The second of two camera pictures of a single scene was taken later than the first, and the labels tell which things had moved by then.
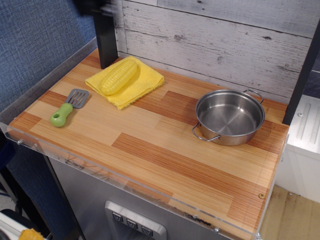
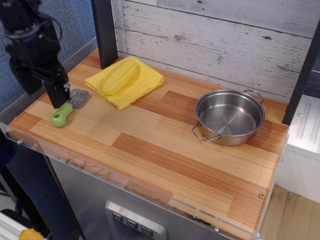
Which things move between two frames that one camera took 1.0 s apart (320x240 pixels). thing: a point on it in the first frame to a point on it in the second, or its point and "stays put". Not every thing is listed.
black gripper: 92,8 to 33,58
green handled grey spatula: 76,99 stays put
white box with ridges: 298,170 stays put
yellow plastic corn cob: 118,77 stays put
